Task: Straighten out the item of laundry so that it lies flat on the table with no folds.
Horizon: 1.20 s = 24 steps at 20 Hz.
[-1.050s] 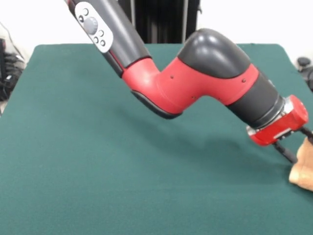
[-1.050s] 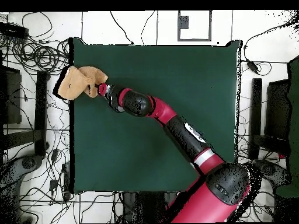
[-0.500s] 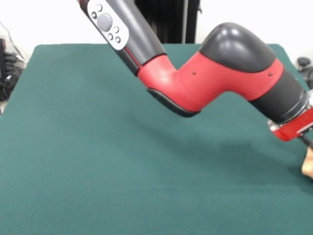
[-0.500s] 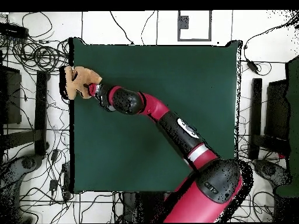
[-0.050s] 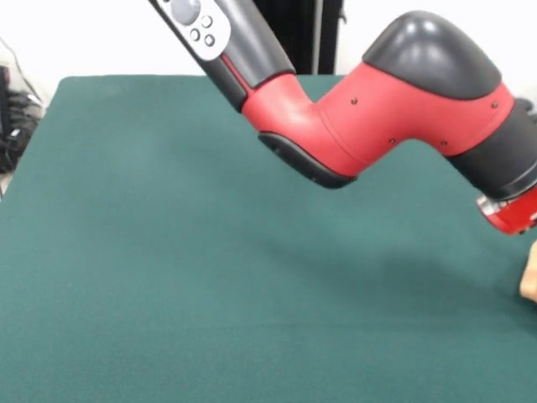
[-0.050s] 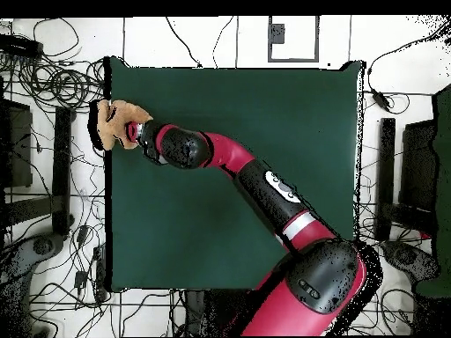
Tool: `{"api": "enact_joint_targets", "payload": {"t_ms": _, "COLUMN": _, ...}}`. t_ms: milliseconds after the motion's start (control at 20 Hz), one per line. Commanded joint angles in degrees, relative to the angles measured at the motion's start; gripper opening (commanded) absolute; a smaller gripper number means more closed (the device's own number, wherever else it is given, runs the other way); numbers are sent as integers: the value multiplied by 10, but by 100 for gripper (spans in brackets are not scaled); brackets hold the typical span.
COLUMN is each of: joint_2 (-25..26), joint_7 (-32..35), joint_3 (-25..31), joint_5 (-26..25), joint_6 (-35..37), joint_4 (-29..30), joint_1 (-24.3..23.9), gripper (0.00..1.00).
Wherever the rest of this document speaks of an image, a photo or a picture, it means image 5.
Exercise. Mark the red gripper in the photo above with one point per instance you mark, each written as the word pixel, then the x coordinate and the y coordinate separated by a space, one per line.
pixel 518 216

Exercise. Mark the tan terry towel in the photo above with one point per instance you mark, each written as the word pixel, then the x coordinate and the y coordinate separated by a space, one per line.
pixel 530 277

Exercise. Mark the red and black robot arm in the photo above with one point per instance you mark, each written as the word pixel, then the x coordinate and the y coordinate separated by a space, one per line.
pixel 335 117

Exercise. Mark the dark green tablecloth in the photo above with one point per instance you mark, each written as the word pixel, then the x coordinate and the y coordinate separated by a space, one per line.
pixel 126 273

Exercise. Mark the black equipment pile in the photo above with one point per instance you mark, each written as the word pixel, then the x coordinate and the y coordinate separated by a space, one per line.
pixel 19 126

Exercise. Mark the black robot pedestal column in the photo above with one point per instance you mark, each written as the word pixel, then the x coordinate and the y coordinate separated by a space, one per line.
pixel 302 42

